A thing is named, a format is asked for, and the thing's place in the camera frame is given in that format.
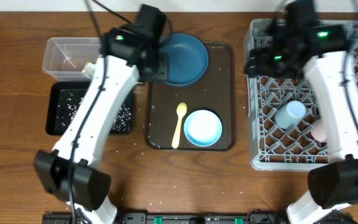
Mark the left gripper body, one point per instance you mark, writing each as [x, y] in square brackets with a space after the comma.
[158, 68]

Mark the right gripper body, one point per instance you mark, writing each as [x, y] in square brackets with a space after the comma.
[276, 65]

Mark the light blue plastic cup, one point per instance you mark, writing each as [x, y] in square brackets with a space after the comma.
[290, 114]

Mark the light blue bowl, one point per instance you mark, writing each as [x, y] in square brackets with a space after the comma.
[203, 128]

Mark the pink plastic cup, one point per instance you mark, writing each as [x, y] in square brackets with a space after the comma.
[318, 132]

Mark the white rice pile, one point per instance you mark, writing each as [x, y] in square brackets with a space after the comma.
[69, 102]

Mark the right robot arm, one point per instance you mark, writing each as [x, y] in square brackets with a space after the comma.
[329, 70]

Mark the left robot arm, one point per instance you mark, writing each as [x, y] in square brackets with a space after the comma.
[70, 172]

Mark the clear plastic waste bin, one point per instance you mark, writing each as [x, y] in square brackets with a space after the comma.
[66, 57]

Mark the grey dishwasher rack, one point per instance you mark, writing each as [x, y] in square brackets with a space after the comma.
[293, 149]

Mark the dark blue plate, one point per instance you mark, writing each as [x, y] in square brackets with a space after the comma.
[188, 59]

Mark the yellow plastic spoon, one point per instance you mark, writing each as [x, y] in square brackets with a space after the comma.
[181, 112]

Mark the dark brown serving tray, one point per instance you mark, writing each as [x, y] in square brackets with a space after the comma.
[214, 91]

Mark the black plastic tray bin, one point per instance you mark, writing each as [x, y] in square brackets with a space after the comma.
[54, 96]

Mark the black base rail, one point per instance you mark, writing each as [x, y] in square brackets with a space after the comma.
[250, 218]

